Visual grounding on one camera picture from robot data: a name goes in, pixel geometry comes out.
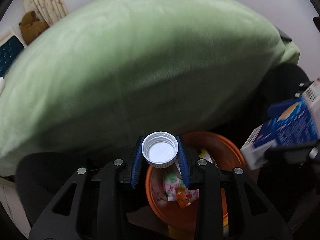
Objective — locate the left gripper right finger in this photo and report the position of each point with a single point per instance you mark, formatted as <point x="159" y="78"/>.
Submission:
<point x="222" y="191"/>

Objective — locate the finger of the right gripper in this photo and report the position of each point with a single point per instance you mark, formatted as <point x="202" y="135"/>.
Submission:
<point x="296" y="154"/>
<point x="284" y="110"/>

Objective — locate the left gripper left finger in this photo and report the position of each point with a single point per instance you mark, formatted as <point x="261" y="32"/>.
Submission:
<point x="93" y="204"/>

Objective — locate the blue white carton box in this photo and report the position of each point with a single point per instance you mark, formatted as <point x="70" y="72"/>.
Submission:
<point x="301" y="129"/>

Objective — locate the white bottle cap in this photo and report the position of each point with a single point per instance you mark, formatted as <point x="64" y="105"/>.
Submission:
<point x="160" y="149"/>

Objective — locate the crumpled trash wrappers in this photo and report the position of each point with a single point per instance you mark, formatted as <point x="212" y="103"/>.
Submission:
<point x="177" y="187"/>

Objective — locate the orange trash bin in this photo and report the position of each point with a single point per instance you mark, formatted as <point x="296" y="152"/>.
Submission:
<point x="226" y="155"/>

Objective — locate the white pillow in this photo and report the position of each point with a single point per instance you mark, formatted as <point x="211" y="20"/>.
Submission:
<point x="2" y="84"/>

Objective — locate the blue tufted headboard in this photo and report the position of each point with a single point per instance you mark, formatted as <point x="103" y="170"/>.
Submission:
<point x="11" y="47"/>

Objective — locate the brown teddy bear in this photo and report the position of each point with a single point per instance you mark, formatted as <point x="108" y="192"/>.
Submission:
<point x="31" y="27"/>

